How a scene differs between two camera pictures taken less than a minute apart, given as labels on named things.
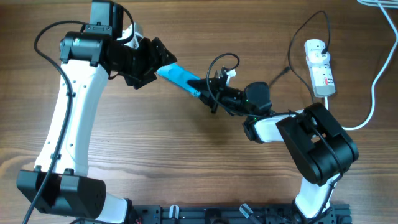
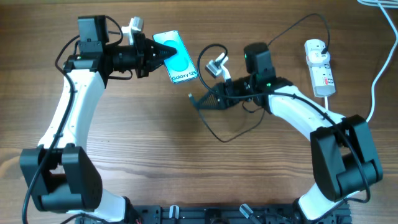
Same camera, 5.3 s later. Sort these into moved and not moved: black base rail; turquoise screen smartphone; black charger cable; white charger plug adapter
Moved: black charger cable; turquoise screen smartphone
Not moved: black base rail; white charger plug adapter
